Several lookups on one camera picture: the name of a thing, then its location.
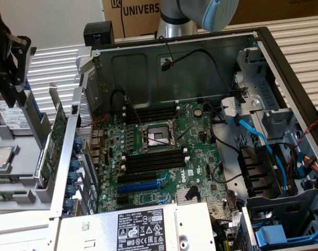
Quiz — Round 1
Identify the green and black graphics card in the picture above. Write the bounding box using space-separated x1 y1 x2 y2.
34 82 69 189

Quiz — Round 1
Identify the silver hard disk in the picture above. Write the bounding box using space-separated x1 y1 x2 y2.
0 99 28 136

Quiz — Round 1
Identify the blue plastic disk carrier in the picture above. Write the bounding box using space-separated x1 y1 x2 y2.
21 75 42 125

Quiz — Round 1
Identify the black plastic block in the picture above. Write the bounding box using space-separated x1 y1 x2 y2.
83 21 115 50

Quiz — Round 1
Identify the silver CPU chip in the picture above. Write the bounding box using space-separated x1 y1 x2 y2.
0 146 15 168

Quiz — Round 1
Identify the grey plastic parts rack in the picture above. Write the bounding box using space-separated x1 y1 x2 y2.
0 88 57 212

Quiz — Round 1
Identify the green RAM stick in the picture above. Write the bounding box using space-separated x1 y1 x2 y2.
0 189 28 199
0 174 36 184

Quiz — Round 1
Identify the cardboard box with black print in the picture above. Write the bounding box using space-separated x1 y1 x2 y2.
102 0 162 40

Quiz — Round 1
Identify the thin metal locking lever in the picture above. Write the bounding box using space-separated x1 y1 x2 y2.
173 121 194 147
144 135 181 146
123 95 147 131

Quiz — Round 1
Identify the black RAM slot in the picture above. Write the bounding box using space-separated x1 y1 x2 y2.
124 111 180 125
121 148 189 162
121 152 190 166
122 161 190 175
123 106 180 117
123 103 179 113
124 109 180 121
121 157 190 170

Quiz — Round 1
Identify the CPU socket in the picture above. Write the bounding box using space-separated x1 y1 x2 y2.
138 118 182 153

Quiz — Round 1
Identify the long black expansion slot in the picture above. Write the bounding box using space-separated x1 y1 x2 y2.
117 172 158 184

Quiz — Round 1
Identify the blue expansion slot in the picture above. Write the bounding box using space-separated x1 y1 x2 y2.
116 181 161 194

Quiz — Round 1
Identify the open metal PC case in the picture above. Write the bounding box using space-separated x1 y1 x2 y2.
48 26 318 251

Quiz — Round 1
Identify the silver power supply unit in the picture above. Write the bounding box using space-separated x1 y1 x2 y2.
56 200 217 251

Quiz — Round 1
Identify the green Dell motherboard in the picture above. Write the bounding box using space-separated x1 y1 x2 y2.
92 100 239 228

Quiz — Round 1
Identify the silver finned chipset heatsink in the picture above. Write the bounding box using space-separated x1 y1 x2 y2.
175 187 201 205

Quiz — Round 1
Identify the grey metal disk bay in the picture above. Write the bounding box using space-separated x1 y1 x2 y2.
221 47 299 147

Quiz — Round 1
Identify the grey metal drive cage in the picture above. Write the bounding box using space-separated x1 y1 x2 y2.
242 188 318 251

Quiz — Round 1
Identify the blue plastic drive caddy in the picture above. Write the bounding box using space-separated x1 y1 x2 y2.
254 224 318 248

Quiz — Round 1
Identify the red and black twisted wire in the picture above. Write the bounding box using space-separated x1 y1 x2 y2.
80 113 109 164
294 117 318 149

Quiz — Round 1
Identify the black looped wire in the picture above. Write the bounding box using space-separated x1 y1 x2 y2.
110 88 129 116

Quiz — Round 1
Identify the black wire with black plug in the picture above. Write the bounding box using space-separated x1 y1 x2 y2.
158 36 250 104

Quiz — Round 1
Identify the thick black wire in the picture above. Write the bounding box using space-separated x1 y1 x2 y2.
210 100 243 155

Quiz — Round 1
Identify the black angled wire plug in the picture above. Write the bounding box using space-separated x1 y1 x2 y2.
185 185 199 201

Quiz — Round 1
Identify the blue flat SATA wire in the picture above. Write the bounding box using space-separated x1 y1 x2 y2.
230 114 289 196

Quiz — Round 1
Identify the thin black wire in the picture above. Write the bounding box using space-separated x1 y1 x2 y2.
211 159 244 184

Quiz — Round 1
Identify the yellow and red wire bundle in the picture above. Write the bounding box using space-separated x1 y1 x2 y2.
301 154 318 181

